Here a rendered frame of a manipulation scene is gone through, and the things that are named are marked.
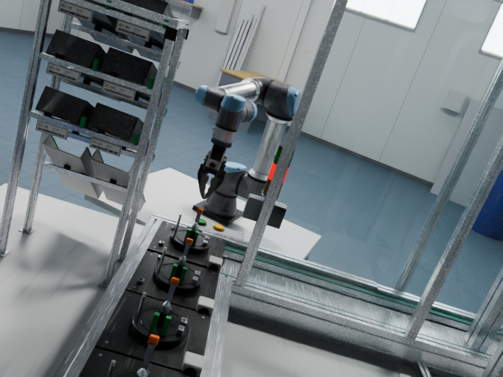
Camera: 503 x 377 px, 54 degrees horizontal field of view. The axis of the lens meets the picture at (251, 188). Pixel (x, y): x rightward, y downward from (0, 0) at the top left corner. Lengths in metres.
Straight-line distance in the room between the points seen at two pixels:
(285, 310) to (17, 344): 0.77
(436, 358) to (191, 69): 9.43
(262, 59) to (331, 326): 8.72
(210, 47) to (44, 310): 9.36
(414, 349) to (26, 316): 1.16
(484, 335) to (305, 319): 0.67
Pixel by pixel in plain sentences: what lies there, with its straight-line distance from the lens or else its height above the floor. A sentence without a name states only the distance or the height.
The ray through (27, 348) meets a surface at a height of 0.86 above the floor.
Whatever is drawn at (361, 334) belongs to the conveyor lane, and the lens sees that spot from 1.68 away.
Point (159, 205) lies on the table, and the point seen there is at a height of 0.86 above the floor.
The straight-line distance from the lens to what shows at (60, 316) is 1.44.
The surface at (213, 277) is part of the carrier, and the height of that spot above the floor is 0.97.
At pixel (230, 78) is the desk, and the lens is 8.45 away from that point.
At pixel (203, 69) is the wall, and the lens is 10.58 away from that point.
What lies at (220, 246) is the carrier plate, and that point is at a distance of 1.75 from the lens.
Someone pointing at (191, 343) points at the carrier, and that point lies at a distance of 1.26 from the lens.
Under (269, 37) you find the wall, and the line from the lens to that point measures 10.08.
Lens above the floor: 1.71
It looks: 18 degrees down
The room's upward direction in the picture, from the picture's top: 19 degrees clockwise
